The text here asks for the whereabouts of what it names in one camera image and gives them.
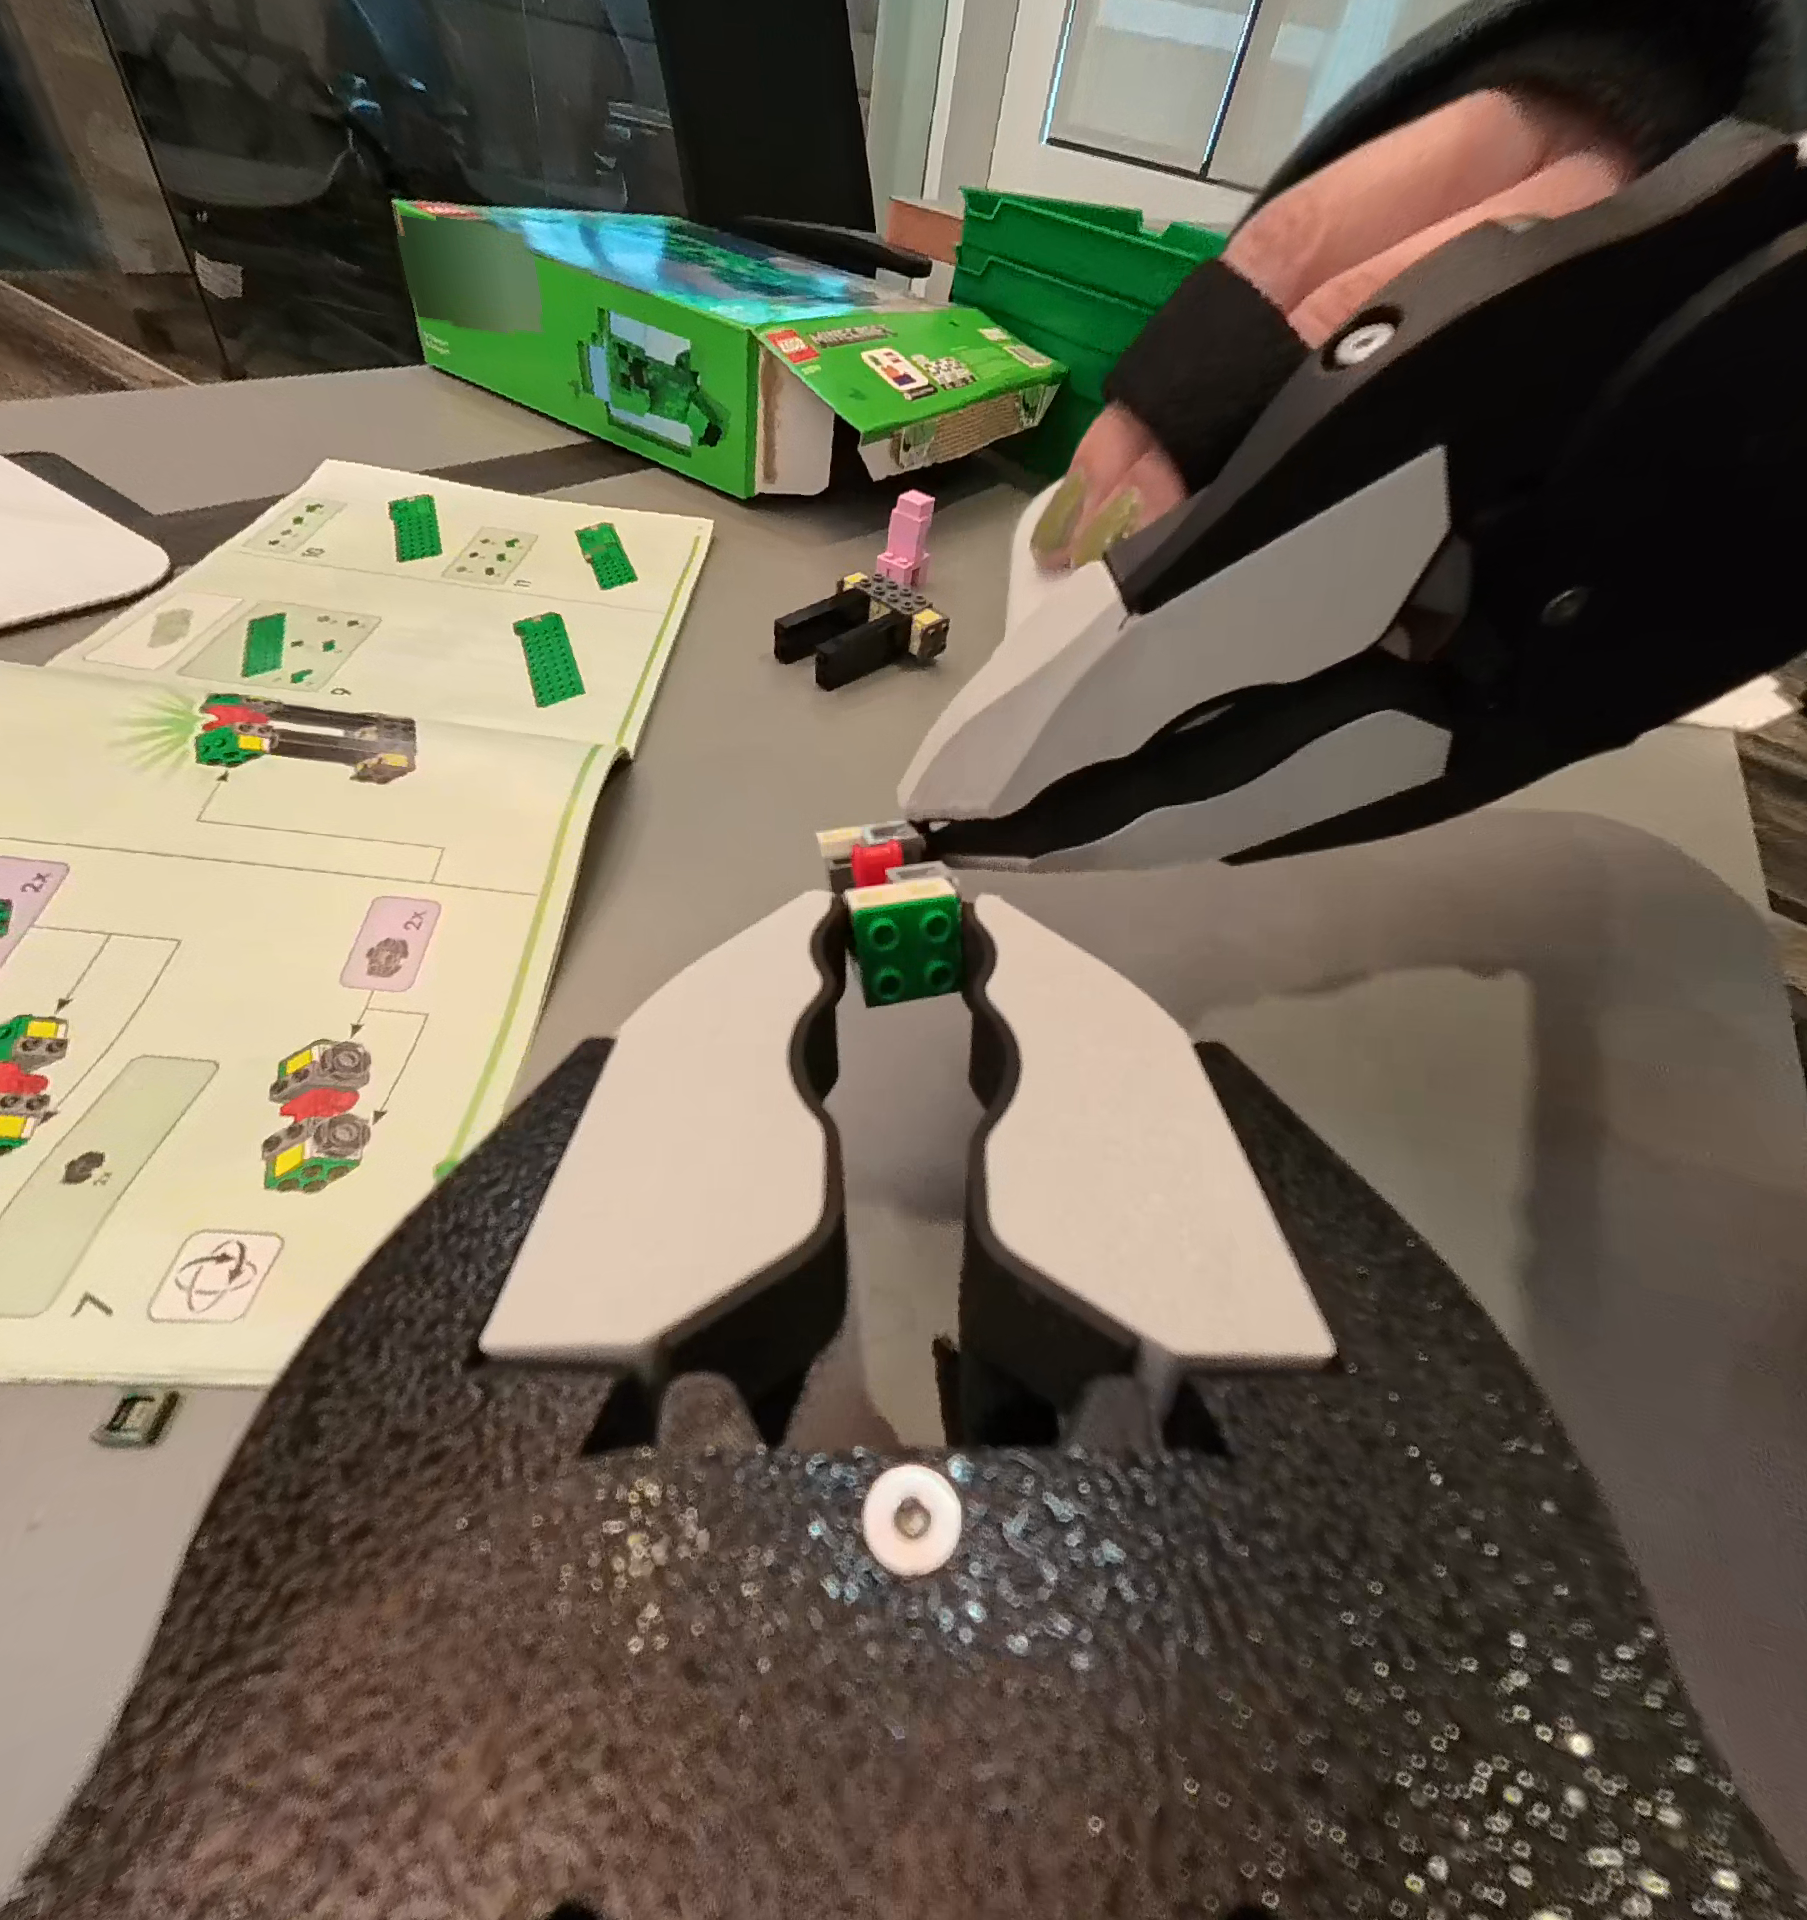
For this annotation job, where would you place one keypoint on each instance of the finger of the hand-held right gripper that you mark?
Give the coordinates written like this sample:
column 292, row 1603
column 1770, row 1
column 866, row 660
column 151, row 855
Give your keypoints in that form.
column 1143, row 662
column 1294, row 796

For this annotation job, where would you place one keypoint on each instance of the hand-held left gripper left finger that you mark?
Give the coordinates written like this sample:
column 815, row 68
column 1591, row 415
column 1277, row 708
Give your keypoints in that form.
column 693, row 1141

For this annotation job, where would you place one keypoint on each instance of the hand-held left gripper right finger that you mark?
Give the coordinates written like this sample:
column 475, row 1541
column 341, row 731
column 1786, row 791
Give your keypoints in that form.
column 1128, row 1155

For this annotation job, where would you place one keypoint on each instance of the green red toy brick assembly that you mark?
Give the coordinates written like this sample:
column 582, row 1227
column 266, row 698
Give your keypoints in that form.
column 903, row 938

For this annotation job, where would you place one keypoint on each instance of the person's right forearm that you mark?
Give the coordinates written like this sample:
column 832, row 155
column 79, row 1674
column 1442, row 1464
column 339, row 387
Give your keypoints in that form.
column 1592, row 62

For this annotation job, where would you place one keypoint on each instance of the grey desk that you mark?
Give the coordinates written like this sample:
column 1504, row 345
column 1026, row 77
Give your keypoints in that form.
column 722, row 779

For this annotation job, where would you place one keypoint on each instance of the person's right hand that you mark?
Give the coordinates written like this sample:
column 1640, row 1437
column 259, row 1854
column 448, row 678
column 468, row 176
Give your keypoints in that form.
column 1383, row 225

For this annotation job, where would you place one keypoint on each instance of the pink toy brick figure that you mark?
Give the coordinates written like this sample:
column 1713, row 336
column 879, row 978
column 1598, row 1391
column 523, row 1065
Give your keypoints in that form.
column 910, row 540

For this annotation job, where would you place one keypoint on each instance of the black toy brick assembly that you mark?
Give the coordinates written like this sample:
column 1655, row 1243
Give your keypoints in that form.
column 859, row 623

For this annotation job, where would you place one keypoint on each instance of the green plastic crate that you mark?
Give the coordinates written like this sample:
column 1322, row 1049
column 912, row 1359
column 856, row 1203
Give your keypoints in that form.
column 1053, row 270

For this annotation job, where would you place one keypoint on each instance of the toy brick instruction booklet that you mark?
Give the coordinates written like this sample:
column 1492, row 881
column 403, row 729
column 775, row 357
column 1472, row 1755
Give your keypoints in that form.
column 393, row 629

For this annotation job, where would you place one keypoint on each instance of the small dark toy brick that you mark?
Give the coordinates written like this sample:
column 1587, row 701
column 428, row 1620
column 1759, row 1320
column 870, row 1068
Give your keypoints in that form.
column 137, row 1420

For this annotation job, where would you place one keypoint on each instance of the black office chair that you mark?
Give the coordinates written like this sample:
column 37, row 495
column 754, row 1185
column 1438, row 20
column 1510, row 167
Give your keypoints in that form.
column 769, row 120

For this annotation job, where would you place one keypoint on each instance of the green toy brick box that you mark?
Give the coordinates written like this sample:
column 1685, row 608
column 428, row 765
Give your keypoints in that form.
column 527, row 376

